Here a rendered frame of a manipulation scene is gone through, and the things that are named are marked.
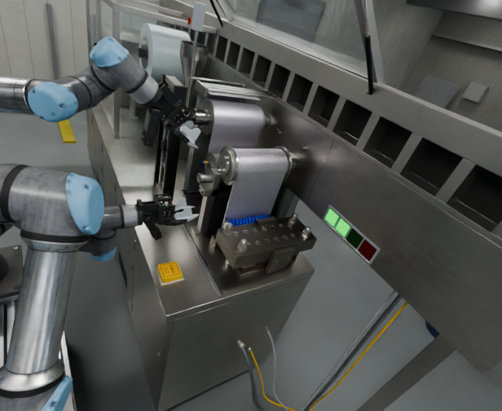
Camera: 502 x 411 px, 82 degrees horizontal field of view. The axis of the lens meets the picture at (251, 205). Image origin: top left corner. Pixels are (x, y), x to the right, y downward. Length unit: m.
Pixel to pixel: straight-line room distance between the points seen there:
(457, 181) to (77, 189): 0.89
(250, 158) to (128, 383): 1.36
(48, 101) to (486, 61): 8.57
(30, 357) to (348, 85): 1.12
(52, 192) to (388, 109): 0.90
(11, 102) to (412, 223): 1.04
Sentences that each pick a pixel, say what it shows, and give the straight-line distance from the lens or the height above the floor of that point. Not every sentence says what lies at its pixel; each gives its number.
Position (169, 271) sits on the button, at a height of 0.92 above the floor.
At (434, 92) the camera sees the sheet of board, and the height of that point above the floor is 1.27.
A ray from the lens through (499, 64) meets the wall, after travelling 8.72.
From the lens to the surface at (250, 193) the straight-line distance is 1.15.
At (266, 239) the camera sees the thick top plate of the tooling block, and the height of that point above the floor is 1.03.
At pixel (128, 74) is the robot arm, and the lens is 0.81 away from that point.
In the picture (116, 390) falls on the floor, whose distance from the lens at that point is 1.89.
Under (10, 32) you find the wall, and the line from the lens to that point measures 4.57.
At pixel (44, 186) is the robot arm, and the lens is 0.65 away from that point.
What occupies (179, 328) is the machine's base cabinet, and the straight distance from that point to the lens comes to 1.11.
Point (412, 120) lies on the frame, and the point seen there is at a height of 1.61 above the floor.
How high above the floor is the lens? 1.74
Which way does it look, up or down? 33 degrees down
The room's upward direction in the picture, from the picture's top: 18 degrees clockwise
